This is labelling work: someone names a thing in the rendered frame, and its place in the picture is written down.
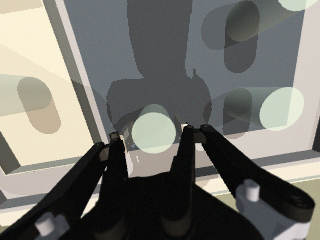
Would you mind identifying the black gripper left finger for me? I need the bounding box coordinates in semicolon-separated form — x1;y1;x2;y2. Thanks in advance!
0;121;134;240

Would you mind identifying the clear glass cylinder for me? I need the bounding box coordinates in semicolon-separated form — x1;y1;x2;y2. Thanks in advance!
132;104;176;153
224;87;304;131
226;0;318;42
0;74;52;117

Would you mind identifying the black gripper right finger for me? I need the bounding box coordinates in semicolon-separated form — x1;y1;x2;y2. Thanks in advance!
158;113;316;240

